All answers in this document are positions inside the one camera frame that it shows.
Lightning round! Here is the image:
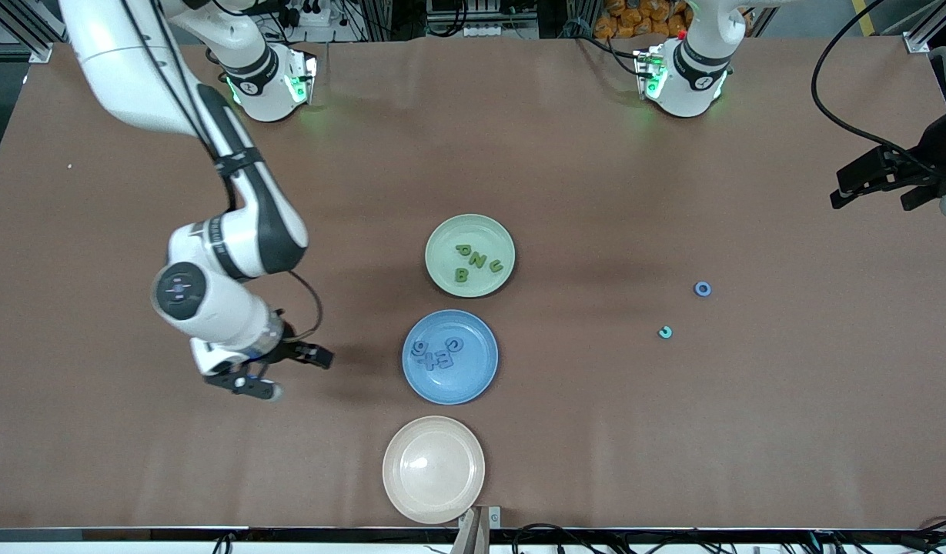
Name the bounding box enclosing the blue plate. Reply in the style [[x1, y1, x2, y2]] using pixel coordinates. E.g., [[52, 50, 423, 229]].
[[401, 309, 500, 406]]

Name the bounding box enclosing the beige plate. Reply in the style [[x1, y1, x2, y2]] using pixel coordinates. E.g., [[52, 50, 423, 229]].
[[382, 415, 486, 526]]

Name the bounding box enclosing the pale green plate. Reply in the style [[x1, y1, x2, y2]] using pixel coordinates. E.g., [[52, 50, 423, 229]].
[[424, 213, 516, 299]]

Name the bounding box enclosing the brown table cover sheet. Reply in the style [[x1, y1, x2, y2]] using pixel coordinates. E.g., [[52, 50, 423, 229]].
[[0, 37, 946, 532]]

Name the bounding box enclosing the bag of orange items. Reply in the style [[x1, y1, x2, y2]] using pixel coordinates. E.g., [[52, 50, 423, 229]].
[[593, 0, 693, 39]]

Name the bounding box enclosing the power strip with plugs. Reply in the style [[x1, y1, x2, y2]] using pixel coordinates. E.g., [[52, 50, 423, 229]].
[[276, 0, 333, 28]]

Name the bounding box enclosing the white power strip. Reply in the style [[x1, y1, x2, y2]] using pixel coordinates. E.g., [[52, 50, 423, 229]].
[[463, 22, 540, 39]]

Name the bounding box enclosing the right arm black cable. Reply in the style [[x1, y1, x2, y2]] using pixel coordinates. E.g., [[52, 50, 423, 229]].
[[119, 0, 324, 343]]

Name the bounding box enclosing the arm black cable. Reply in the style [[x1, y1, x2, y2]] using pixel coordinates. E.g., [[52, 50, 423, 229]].
[[119, 0, 324, 343], [811, 0, 943, 179]]

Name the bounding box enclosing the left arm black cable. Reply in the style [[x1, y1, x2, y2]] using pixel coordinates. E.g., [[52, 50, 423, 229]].
[[811, 0, 943, 179]]

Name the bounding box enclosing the metal table edge bracket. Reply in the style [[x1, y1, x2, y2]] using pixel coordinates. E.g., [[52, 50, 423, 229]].
[[451, 506, 503, 554]]

